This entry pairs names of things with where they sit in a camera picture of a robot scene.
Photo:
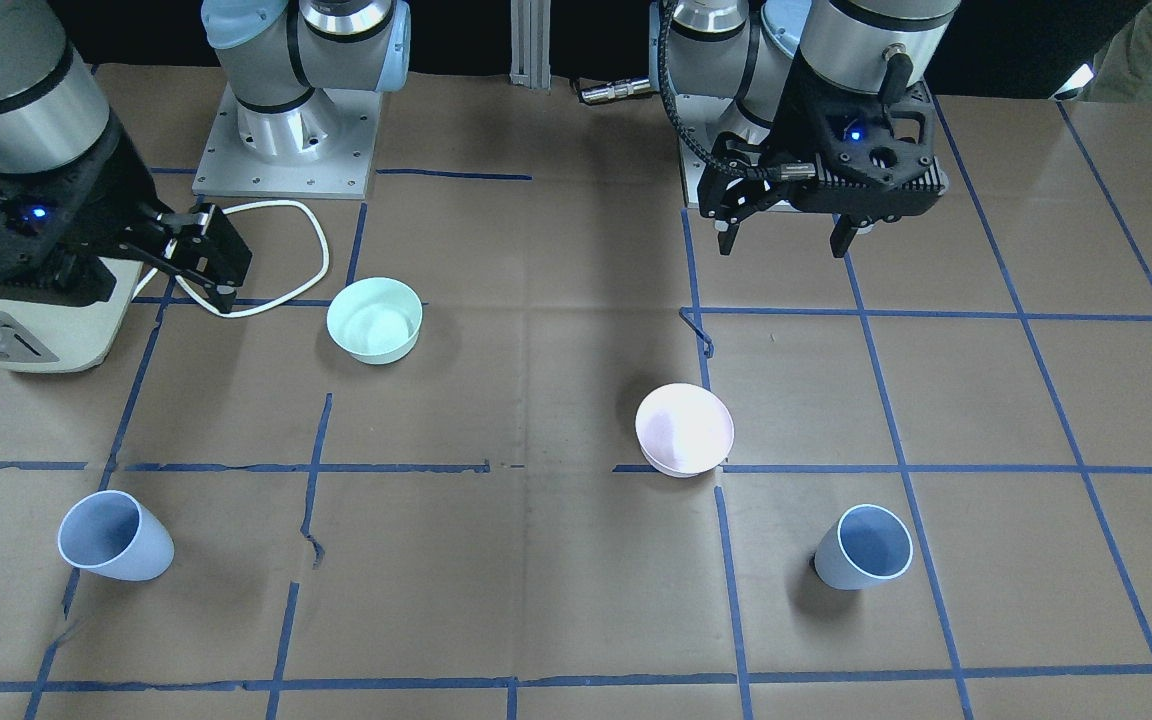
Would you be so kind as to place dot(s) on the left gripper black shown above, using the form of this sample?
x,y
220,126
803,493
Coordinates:
x,y
802,122

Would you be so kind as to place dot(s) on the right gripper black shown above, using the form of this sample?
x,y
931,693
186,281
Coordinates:
x,y
114,190

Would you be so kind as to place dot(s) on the blue cup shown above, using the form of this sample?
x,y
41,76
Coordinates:
x,y
111,534
868,545

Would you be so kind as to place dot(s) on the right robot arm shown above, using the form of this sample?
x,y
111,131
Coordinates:
x,y
91,106

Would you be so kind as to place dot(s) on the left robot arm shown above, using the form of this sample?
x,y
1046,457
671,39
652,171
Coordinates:
x,y
746,51

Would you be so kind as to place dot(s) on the mint green bowl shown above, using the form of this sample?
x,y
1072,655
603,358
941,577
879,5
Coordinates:
x,y
376,320

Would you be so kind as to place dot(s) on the cream toaster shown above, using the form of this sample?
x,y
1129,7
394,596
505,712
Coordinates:
x,y
52,339

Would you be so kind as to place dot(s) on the pink bowl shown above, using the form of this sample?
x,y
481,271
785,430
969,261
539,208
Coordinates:
x,y
684,430

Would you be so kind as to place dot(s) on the brown paper table cover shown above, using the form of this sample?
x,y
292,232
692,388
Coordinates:
x,y
474,532

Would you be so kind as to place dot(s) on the person at desk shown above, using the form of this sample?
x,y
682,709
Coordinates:
x,y
1121,71

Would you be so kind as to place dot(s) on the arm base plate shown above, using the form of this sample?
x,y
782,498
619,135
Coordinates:
x,y
703,118
322,150

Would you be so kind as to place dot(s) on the aluminium frame post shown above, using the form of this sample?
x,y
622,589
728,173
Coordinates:
x,y
530,44

